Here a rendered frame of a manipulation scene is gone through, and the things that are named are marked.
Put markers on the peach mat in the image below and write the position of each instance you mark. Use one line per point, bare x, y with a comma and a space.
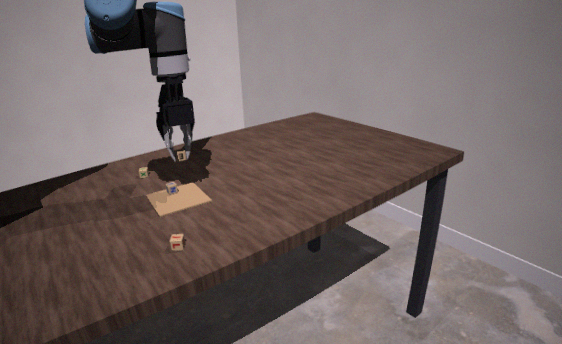
188, 196

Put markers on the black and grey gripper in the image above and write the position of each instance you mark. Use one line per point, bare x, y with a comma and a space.
178, 111

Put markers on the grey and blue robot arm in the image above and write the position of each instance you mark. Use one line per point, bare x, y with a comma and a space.
159, 26

